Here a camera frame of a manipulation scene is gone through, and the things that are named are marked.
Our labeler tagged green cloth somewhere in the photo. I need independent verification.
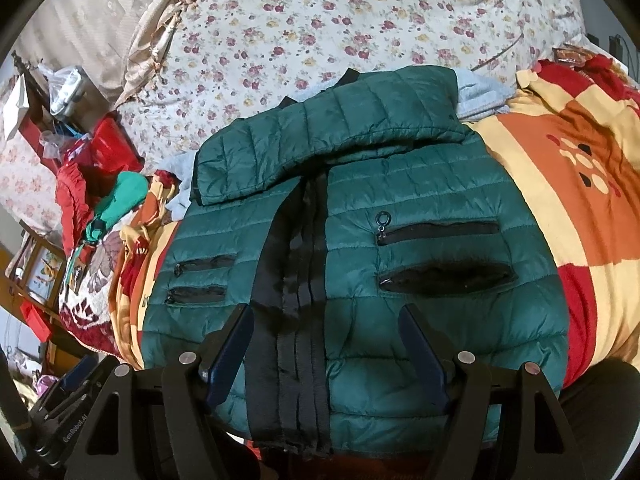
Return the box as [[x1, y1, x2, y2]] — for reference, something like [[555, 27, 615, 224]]
[[82, 171, 150, 243]]

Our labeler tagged brown snack packet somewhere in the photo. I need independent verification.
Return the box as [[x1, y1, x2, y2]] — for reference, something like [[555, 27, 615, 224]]
[[552, 46, 593, 67]]

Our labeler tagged pink floral cloth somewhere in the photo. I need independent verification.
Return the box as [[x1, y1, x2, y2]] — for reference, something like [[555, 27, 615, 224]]
[[0, 130, 66, 233]]

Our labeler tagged black charger cable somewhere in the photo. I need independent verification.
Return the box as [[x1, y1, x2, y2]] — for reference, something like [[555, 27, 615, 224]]
[[587, 32, 631, 61]]

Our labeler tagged red ruffled jacket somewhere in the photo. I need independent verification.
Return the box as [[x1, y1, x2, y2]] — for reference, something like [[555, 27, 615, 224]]
[[55, 160, 101, 256]]

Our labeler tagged white floral quilt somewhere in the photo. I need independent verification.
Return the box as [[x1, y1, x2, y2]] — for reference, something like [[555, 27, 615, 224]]
[[115, 0, 586, 161]]

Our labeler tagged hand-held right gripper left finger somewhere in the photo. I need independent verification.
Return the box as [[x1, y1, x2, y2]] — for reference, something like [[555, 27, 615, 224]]
[[64, 302, 261, 480]]

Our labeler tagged shiny red bag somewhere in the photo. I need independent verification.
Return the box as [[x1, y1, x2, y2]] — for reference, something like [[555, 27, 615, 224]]
[[75, 116, 143, 176]]

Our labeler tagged yellow orange printed blanket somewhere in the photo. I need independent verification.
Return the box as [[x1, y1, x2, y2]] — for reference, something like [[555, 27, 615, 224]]
[[107, 52, 640, 391]]

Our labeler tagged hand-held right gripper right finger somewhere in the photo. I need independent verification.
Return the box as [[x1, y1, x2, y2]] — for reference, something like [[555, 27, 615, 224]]
[[399, 304, 576, 480]]

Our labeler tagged red plastic box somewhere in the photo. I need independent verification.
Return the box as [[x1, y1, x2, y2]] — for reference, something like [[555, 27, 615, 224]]
[[20, 300, 53, 341]]

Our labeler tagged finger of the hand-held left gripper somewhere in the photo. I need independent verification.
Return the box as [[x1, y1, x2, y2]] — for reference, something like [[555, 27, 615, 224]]
[[47, 355, 108, 401]]

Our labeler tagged green puffer jacket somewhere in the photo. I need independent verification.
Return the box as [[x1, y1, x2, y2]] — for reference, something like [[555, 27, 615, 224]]
[[140, 65, 571, 461]]

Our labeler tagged person's black trouser leg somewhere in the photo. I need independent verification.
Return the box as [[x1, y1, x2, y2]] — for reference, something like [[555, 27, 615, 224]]
[[547, 357, 640, 480]]

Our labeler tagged white paper sheet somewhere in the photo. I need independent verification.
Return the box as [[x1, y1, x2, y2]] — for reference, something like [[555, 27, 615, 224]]
[[2, 77, 31, 141]]

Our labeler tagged clear plastic bag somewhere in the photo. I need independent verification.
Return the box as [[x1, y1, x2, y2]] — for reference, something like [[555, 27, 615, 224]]
[[37, 130, 68, 161], [40, 62, 83, 101]]

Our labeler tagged beige tasselled bedspread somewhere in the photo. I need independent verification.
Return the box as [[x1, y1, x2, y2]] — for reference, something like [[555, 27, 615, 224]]
[[114, 0, 261, 108]]

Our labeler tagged red white floral blanket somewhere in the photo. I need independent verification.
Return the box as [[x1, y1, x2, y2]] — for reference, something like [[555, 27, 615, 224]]
[[57, 232, 131, 356]]

